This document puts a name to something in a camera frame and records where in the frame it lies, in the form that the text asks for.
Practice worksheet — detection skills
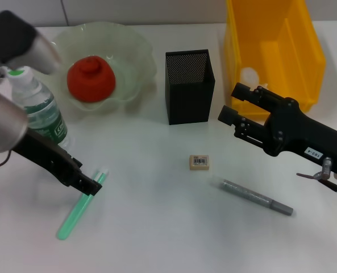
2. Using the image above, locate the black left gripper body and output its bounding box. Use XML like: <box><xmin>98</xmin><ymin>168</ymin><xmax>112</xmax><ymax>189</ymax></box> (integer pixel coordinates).
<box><xmin>13</xmin><ymin>129</ymin><xmax>73</xmax><ymax>183</ymax></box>

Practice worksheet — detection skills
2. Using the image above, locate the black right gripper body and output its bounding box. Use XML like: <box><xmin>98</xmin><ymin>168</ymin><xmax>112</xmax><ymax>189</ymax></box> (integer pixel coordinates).
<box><xmin>263</xmin><ymin>98</ymin><xmax>337</xmax><ymax>175</ymax></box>

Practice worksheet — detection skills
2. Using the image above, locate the white paper ball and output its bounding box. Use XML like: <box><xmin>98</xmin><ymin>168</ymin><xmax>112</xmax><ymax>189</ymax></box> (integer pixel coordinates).
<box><xmin>240</xmin><ymin>67</ymin><xmax>268</xmax><ymax>89</ymax></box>

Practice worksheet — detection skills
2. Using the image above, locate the green pen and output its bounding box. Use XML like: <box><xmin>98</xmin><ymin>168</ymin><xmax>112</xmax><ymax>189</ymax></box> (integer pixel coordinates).
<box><xmin>56</xmin><ymin>167</ymin><xmax>110</xmax><ymax>241</ymax></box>

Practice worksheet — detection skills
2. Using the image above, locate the clear green-label water bottle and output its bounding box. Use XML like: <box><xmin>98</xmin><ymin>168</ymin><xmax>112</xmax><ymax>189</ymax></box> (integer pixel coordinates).
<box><xmin>7</xmin><ymin>67</ymin><xmax>72</xmax><ymax>151</ymax></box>

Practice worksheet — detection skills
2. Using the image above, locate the beige eraser with barcode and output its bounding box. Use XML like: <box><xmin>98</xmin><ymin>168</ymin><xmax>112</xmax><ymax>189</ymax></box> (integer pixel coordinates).
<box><xmin>189</xmin><ymin>154</ymin><xmax>210</xmax><ymax>171</ymax></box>

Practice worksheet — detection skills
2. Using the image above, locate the grey marker pen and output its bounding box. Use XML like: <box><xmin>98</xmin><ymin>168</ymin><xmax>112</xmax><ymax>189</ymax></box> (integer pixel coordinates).
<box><xmin>213</xmin><ymin>175</ymin><xmax>294</xmax><ymax>217</ymax></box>

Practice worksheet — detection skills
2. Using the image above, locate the black mesh pen holder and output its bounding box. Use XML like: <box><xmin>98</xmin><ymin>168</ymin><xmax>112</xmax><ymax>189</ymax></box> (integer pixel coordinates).
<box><xmin>165</xmin><ymin>49</ymin><xmax>216</xmax><ymax>125</ymax></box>

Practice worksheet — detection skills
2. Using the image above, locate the green glass fruit plate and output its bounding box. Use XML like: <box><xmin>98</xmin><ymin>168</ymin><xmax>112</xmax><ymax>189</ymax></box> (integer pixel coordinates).
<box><xmin>51</xmin><ymin>22</ymin><xmax>157</xmax><ymax>116</ymax></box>

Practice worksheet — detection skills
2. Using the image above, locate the yellow plastic bin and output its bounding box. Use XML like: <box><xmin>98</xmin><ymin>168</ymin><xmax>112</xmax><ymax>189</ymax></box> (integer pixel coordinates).
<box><xmin>223</xmin><ymin>0</ymin><xmax>327</xmax><ymax>116</ymax></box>

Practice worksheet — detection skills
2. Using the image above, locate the right arm wrist cable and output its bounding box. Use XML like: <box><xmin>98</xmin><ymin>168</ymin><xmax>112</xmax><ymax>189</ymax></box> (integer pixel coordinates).
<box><xmin>296</xmin><ymin>156</ymin><xmax>337</xmax><ymax>203</ymax></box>

